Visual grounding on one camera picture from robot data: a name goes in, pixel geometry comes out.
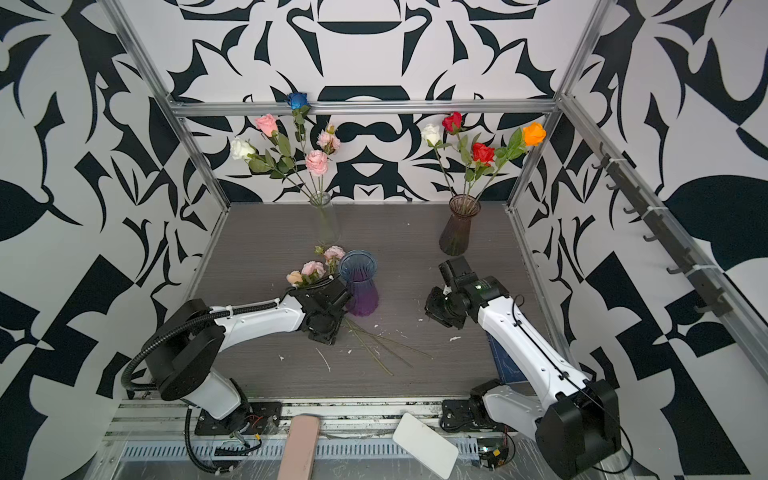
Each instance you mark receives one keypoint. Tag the small pink flower sprig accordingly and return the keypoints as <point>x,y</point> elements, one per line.
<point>328,141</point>

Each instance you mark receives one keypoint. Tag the blue rose flower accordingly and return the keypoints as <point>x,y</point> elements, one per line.
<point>300,107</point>

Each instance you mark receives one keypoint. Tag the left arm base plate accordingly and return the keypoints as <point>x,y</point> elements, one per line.
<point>257,418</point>

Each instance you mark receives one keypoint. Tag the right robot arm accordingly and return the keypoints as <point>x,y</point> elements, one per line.
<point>575,422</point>

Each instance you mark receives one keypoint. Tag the white rose flower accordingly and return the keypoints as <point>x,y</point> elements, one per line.
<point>432,136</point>
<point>242,149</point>

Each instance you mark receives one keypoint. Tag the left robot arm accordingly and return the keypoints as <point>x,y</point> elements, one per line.
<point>177,361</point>

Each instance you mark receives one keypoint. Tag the blue purple glass vase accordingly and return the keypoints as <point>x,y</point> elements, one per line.
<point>358,269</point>

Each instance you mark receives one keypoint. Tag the pink rose flower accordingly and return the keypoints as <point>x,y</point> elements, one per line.
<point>268,126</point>

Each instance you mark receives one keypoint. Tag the clear glass vase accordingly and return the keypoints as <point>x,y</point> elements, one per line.
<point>326,224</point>

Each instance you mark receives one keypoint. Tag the wall hook rail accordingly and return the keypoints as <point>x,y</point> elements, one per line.
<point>667,231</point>

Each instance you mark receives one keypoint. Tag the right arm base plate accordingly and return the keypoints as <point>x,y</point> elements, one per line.
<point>463,415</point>

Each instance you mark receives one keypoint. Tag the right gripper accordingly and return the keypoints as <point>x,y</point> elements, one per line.
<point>433,308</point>

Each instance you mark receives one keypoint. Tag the blue book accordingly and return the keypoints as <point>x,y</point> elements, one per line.
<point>507,369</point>

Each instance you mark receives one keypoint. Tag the maroon glass vase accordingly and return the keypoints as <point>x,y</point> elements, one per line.
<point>455,237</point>

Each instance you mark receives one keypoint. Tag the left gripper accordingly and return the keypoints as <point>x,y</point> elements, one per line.
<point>327,339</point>

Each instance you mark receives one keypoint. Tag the large pink peony flower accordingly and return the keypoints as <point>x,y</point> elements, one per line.
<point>317,163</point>

